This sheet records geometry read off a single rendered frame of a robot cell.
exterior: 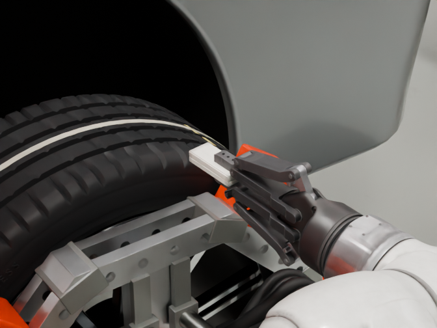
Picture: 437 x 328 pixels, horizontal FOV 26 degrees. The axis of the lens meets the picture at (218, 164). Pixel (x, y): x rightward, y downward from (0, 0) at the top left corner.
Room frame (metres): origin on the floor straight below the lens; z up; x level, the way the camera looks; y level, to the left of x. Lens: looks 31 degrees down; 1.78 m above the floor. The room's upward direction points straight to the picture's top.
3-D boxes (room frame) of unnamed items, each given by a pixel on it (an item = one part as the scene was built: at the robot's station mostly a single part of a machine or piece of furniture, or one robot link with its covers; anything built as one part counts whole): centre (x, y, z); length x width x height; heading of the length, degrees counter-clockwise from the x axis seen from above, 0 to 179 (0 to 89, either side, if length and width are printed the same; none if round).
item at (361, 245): (0.76, -0.15, 1.21); 0.09 x 0.06 x 0.09; 131
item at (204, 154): (0.93, 0.00, 1.22); 0.07 x 0.03 x 0.01; 41
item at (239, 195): (0.86, -0.06, 1.20); 0.11 x 0.04 x 0.01; 41
